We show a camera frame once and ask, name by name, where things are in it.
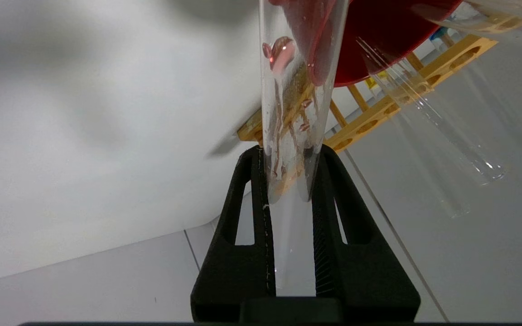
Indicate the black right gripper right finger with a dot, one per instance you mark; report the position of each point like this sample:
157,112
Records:
365,271

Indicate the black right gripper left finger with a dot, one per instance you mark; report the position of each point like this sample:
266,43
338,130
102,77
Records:
231,271

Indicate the glass test tube red pigment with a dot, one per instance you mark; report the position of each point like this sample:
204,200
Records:
292,226

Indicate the glass test tube blue pigment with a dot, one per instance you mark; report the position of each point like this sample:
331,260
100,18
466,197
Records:
505,117

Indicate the wooden test tube rack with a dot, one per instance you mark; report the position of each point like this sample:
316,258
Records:
451,61

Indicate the red plastic cup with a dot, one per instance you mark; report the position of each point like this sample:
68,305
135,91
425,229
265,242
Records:
379,45

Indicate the clear glass dish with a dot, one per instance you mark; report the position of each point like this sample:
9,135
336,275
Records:
514,11

